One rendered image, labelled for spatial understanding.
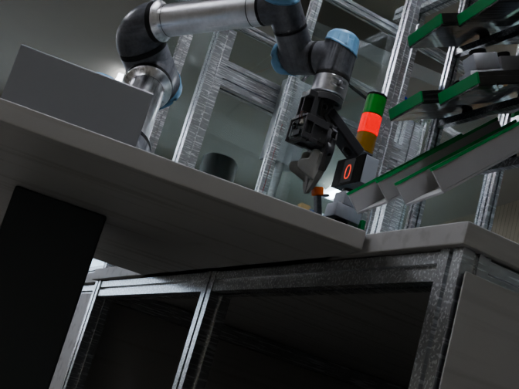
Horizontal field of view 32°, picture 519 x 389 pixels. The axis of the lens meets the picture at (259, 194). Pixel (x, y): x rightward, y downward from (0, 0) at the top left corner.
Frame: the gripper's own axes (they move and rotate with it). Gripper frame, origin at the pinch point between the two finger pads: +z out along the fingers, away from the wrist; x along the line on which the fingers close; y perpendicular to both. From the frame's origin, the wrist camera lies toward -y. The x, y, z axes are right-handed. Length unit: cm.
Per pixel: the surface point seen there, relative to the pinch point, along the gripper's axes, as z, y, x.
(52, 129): 22, 63, 46
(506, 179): -230, -419, -447
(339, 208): 2.0, -6.6, 2.2
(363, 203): 5.2, -0.8, 20.6
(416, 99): -13.7, 0.2, 31.1
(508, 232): -198, -463, -482
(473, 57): -18.3, 0.3, 45.3
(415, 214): 3.0, -12.3, 21.0
